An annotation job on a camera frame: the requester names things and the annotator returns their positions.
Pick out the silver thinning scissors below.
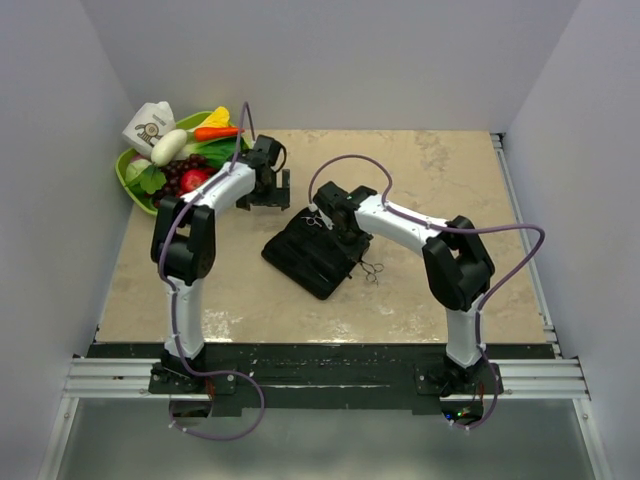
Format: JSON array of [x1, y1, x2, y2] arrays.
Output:
[[301, 213, 324, 228]]

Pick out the black zip tool case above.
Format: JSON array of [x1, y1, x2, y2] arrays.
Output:
[[261, 208, 369, 300]]

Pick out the silver straight hair scissors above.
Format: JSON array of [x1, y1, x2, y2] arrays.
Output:
[[357, 261, 384, 285]]

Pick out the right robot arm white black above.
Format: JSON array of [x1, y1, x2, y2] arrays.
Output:
[[310, 182, 495, 393]]

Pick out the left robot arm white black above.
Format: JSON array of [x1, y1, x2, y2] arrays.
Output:
[[151, 135, 290, 392]]

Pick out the red toy fruit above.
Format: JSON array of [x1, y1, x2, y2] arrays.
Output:
[[180, 169, 210, 194]]

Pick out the orange toy carrot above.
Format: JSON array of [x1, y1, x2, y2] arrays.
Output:
[[191, 126, 244, 143]]

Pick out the yellow toy pepper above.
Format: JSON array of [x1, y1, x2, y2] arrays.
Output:
[[198, 106, 231, 128]]

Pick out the purple toy grapes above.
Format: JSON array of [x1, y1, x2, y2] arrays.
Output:
[[151, 154, 208, 207]]

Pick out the green plastic tray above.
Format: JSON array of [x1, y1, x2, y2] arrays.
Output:
[[114, 110, 254, 216]]

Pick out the white toy radish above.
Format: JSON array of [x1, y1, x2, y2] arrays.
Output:
[[150, 129, 188, 167]]

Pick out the green toy leafy vegetable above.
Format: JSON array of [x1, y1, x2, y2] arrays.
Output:
[[125, 158, 166, 195]]

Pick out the white paper bag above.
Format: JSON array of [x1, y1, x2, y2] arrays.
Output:
[[122, 101, 176, 158]]

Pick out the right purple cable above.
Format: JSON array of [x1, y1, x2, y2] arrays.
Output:
[[307, 153, 547, 431]]

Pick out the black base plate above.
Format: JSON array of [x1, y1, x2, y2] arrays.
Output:
[[87, 342, 557, 418]]

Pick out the aluminium frame rail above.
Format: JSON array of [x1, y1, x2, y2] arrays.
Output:
[[37, 357, 156, 480]]

